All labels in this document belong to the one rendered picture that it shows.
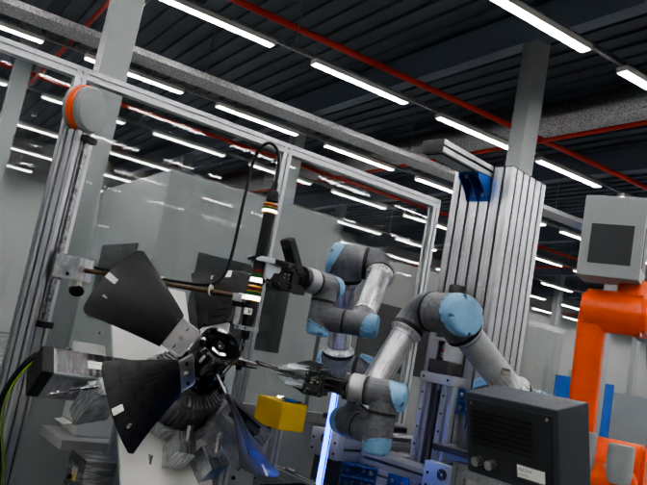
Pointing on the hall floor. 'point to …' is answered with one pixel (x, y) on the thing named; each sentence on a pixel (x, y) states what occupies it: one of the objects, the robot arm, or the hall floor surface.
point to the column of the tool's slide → (25, 339)
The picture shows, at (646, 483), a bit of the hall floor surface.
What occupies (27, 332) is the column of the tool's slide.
